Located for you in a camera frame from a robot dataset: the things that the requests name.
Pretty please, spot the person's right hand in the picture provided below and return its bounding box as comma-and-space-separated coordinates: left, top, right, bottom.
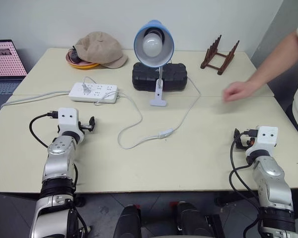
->
222, 80, 256, 103

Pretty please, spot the white power strip cable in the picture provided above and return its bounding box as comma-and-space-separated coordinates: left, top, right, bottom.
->
0, 90, 74, 108

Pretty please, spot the black plastic case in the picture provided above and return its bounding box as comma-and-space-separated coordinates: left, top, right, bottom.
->
132, 62, 189, 92

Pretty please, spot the grey laptop with pink screen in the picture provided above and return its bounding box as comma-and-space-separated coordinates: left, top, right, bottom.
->
0, 39, 28, 111

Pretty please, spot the orange plate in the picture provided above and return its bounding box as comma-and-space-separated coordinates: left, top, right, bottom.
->
68, 60, 100, 69

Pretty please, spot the black table caster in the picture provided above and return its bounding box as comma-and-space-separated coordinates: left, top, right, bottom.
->
214, 195, 227, 208
74, 195, 86, 208

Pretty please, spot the small black object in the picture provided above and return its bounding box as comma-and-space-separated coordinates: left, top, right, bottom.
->
69, 45, 81, 64

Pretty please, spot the white lamp cord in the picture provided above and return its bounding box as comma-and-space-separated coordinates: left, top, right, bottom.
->
83, 76, 202, 150

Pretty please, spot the white power strip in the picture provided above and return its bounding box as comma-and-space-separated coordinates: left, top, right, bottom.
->
69, 82, 120, 104

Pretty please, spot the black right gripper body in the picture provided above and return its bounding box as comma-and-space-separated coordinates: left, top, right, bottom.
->
239, 134, 255, 150

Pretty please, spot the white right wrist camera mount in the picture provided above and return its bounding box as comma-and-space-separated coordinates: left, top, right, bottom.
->
245, 125, 279, 152

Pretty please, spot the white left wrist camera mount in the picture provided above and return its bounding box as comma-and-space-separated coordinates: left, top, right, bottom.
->
57, 107, 85, 136

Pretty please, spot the white light bulb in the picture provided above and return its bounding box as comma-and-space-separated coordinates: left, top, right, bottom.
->
142, 33, 163, 58

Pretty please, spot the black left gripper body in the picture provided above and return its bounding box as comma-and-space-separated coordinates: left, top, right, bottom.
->
78, 120, 93, 132

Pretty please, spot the pink bowl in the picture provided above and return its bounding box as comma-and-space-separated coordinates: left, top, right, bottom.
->
65, 48, 100, 67

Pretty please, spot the dark rounded shape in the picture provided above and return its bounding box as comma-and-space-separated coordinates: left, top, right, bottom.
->
113, 205, 143, 238
175, 201, 210, 238

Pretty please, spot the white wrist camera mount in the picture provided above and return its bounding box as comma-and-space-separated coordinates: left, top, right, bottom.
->
57, 107, 85, 136
245, 125, 279, 152

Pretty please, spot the beige cap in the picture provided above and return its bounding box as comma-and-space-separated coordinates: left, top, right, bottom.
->
75, 31, 128, 69

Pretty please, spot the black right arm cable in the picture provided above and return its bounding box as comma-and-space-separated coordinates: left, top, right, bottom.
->
228, 127, 264, 238

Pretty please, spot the blue clip desk lamp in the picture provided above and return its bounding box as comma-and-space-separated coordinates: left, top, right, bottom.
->
133, 19, 175, 108

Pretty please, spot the brown wooden rack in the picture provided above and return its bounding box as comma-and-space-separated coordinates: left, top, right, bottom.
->
200, 34, 240, 75

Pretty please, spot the white inline cord switch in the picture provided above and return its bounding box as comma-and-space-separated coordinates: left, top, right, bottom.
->
158, 128, 175, 139

